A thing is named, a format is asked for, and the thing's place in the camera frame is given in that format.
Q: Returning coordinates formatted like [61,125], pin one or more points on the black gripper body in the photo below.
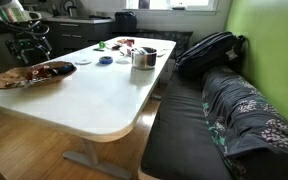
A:
[25,45]

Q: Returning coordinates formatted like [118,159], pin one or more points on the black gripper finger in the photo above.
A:
[24,57]
[46,50]

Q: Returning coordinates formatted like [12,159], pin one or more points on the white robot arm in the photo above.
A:
[4,10]

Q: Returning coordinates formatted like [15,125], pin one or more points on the black sunglasses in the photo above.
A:
[62,69]

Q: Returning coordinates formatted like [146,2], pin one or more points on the dark drawer cabinet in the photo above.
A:
[77,35]

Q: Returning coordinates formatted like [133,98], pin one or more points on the white round coaster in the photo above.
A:
[83,61]

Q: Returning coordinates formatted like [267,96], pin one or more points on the green round plastic object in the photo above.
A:
[102,44]

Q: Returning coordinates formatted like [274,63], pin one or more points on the blue tape roll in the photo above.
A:
[106,60]

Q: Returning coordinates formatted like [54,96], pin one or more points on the black bag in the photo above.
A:
[125,21]

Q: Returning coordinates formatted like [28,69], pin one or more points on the stainless steel pot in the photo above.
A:
[144,58]

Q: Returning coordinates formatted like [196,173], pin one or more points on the grey table leg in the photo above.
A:
[92,156]

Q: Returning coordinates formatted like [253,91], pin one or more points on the dark patterned bench cushion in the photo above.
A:
[170,38]

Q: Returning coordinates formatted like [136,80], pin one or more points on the white framed window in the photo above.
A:
[170,4]

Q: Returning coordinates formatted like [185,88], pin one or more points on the black backpack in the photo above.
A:
[204,55]

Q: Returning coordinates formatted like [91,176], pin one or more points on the dark seat cushion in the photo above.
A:
[180,133]

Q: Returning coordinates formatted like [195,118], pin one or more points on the dark floral back cushion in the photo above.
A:
[250,123]

